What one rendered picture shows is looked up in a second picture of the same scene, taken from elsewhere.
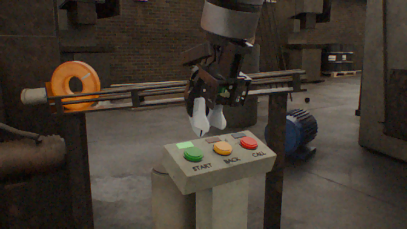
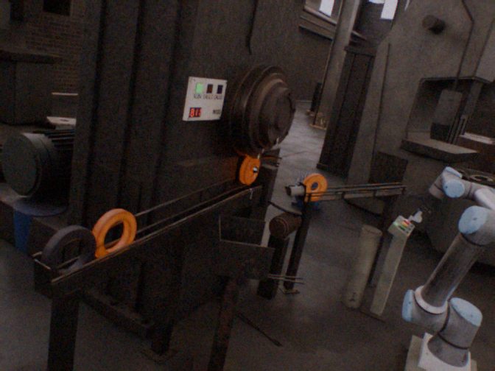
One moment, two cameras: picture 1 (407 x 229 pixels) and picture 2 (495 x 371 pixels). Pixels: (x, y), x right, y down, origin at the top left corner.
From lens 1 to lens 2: 230 cm
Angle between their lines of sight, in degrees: 30
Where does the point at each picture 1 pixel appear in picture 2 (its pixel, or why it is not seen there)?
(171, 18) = not seen: hidden behind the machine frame
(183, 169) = (405, 233)
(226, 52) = (437, 202)
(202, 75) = (426, 206)
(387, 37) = (378, 128)
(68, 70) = (315, 179)
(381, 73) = (370, 152)
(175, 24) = not seen: hidden behind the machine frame
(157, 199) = (370, 244)
